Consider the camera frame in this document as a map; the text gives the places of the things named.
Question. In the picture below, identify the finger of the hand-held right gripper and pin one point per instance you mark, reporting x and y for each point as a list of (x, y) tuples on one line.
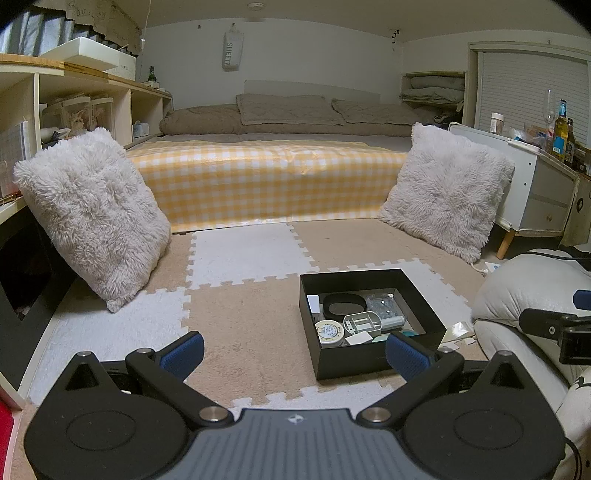
[(540, 320), (582, 299)]

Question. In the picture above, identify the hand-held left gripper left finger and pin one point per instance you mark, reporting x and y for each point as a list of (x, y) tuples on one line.
[(184, 355)]

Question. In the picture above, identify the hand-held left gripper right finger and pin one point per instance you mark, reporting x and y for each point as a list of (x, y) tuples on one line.
[(406, 356)]

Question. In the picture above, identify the mint round tape measure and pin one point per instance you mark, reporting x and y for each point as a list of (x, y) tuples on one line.
[(381, 338)]

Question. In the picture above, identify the white plastic cylinder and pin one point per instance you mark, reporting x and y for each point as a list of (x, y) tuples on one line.
[(392, 319)]

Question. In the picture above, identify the black box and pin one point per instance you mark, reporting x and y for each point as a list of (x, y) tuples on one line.
[(351, 364)]

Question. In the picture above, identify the clear plastic blister case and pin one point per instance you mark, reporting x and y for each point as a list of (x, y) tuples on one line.
[(381, 304)]

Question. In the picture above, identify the round white dial tin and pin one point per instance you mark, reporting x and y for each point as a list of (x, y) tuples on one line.
[(328, 331)]

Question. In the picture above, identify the black oval case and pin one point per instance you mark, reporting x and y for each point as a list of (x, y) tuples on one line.
[(328, 304)]

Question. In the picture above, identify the white rectangular box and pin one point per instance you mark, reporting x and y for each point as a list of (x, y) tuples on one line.
[(313, 305)]

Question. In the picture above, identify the white printed cloth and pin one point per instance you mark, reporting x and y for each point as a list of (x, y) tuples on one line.
[(579, 385)]

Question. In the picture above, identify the white leather cushion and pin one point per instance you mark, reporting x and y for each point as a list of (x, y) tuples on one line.
[(508, 286)]

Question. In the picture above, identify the shiny clear plastic sheet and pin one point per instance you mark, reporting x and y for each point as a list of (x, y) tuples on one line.
[(455, 332)]

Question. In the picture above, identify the white charger plug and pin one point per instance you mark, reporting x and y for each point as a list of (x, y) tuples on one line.
[(492, 266)]

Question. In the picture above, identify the foam puzzle floor mat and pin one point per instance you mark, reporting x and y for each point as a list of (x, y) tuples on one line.
[(249, 258)]

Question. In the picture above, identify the white cabinet with wooden legs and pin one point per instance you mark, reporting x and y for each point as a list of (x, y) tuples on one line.
[(521, 194)]

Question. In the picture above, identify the fluffy white pillow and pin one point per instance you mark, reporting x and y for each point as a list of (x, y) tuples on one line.
[(448, 194), (92, 212)]

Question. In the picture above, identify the brown glass bottle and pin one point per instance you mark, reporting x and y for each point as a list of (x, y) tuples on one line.
[(571, 143)]

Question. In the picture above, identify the black cube cabinet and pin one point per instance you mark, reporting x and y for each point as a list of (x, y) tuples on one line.
[(23, 332)]

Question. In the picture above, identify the yellow beer bottle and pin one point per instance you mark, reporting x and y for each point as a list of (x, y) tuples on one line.
[(560, 134)]

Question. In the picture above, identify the yellow checkered bed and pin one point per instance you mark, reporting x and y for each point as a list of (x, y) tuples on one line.
[(268, 184)]

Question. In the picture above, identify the clear wine glass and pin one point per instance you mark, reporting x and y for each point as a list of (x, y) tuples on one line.
[(549, 110)]

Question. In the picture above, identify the white jar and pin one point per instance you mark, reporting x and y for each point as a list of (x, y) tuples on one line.
[(497, 124)]

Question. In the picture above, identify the red flat item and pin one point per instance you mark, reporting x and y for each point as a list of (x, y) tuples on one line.
[(7, 438)]

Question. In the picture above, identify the white window blind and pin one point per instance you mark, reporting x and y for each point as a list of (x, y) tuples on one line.
[(512, 87)]

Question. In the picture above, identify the mint tissue box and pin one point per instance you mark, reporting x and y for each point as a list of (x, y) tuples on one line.
[(141, 130)]

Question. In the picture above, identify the beige bed pillow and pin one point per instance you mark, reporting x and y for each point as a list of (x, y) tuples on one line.
[(378, 111), (286, 110)]

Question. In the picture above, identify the folded beige blankets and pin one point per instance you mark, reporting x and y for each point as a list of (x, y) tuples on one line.
[(436, 90)]

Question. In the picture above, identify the clear doll display box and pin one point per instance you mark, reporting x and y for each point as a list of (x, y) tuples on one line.
[(77, 120), (102, 113)]

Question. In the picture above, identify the wooden shelf unit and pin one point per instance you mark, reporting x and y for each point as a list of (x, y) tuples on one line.
[(122, 106)]

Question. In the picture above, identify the dark glass bottle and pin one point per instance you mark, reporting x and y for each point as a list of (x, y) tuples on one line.
[(151, 78)]

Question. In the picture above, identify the white storage box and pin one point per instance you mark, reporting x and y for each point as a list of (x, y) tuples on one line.
[(87, 57)]

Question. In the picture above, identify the beige scalloped valance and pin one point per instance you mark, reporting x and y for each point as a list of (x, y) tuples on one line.
[(106, 18)]

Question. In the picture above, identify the round ceiling smoke detector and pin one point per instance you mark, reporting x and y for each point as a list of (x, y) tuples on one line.
[(255, 6)]

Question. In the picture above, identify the grey curtain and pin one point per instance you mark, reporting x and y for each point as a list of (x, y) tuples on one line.
[(32, 32)]

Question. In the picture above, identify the wooden wall shelf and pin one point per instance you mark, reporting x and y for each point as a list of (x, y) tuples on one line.
[(431, 74)]

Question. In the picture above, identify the white fabric wall hanging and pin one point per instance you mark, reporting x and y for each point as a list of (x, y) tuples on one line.
[(231, 50)]

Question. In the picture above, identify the dark wall hook decoration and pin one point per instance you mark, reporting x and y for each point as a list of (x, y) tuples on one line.
[(395, 36)]

